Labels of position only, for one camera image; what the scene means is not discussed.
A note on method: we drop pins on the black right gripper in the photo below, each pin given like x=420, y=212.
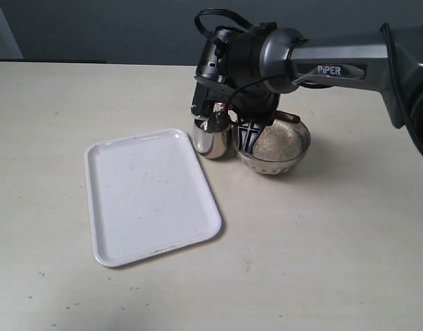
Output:
x=252, y=106

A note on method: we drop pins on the dark red wooden spoon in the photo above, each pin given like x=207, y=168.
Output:
x=287, y=117

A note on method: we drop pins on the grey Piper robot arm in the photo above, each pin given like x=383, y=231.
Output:
x=249, y=71

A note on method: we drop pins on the small steel cup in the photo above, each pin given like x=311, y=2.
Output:
x=211, y=144

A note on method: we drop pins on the glass bowl of rice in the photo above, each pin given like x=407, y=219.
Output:
x=280, y=147

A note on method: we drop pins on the white plastic tray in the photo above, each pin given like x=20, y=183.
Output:
x=147, y=195

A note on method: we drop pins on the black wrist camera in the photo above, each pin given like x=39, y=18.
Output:
x=211, y=66

